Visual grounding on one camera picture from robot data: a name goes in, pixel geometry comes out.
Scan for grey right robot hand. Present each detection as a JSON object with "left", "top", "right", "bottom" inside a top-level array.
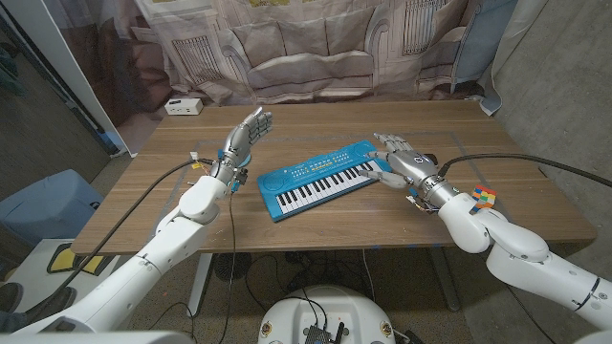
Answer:
[{"left": 358, "top": 132, "right": 459, "bottom": 212}]

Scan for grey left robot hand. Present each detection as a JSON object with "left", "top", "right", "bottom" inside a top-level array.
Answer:
[{"left": 209, "top": 105, "right": 274, "bottom": 186}]

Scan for blue toy piano keyboard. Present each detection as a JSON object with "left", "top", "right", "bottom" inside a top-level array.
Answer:
[{"left": 255, "top": 139, "right": 393, "bottom": 224}]

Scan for multicoloured puzzle cube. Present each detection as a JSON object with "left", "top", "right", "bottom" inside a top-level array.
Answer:
[{"left": 470, "top": 184, "right": 497, "bottom": 212}]

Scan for white power strip box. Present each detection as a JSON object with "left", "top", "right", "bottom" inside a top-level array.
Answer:
[{"left": 164, "top": 97, "right": 205, "bottom": 117}]

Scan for printed sofa backdrop cloth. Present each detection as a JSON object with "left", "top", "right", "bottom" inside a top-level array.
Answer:
[{"left": 45, "top": 0, "right": 521, "bottom": 154}]

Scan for grey table leg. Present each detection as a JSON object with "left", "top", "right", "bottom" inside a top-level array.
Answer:
[{"left": 427, "top": 247, "right": 461, "bottom": 312}]

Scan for round black floor fan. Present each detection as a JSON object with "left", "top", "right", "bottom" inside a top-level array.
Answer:
[{"left": 213, "top": 251, "right": 252, "bottom": 282}]

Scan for white table leg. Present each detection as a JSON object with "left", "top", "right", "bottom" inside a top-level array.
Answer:
[{"left": 187, "top": 252, "right": 214, "bottom": 314}]

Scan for pale grey curtain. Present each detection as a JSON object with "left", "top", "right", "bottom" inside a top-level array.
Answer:
[{"left": 477, "top": 0, "right": 551, "bottom": 117}]

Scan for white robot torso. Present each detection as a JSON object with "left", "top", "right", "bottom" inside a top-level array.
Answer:
[{"left": 257, "top": 285, "right": 397, "bottom": 344}]

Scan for blue plastic bin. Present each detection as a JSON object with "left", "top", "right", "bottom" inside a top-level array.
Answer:
[{"left": 0, "top": 168, "right": 105, "bottom": 247}]

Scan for yellow and black floor mat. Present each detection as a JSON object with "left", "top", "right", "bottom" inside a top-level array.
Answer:
[{"left": 46, "top": 242, "right": 120, "bottom": 276}]

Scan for thin black left wrist cable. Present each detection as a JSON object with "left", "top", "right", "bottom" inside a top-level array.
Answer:
[{"left": 209, "top": 190, "right": 238, "bottom": 344}]

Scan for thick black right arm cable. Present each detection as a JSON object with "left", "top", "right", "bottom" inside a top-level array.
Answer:
[{"left": 437, "top": 152, "right": 612, "bottom": 188}]

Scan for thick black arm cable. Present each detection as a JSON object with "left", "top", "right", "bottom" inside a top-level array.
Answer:
[
  {"left": 23, "top": 157, "right": 215, "bottom": 317},
  {"left": 437, "top": 152, "right": 612, "bottom": 188}
]

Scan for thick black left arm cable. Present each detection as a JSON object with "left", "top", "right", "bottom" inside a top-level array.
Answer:
[{"left": 23, "top": 157, "right": 215, "bottom": 317}]

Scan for white wall panel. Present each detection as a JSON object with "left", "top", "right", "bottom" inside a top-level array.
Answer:
[{"left": 0, "top": 0, "right": 140, "bottom": 159}]

